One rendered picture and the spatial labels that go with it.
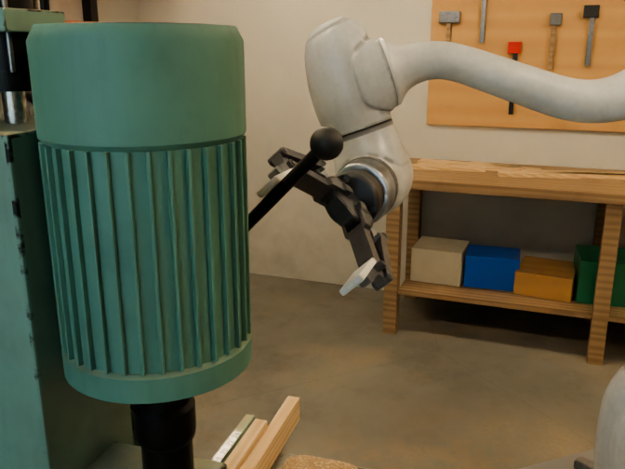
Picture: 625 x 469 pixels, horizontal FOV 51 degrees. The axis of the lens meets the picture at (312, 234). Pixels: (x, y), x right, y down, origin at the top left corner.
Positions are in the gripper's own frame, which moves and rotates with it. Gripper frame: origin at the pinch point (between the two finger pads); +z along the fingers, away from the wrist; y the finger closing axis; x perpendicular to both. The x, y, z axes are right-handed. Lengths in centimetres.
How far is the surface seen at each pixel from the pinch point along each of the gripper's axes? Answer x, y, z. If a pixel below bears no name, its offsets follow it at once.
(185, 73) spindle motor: 9.0, 15.4, 19.5
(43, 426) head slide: -24.2, 2.5, 21.0
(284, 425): -31.8, -19.5, -18.0
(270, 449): -32.0, -19.7, -12.0
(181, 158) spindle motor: 4.1, 11.1, 19.5
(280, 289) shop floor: -172, -15, -302
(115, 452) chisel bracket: -28.5, -4.2, 12.6
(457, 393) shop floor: -85, -96, -205
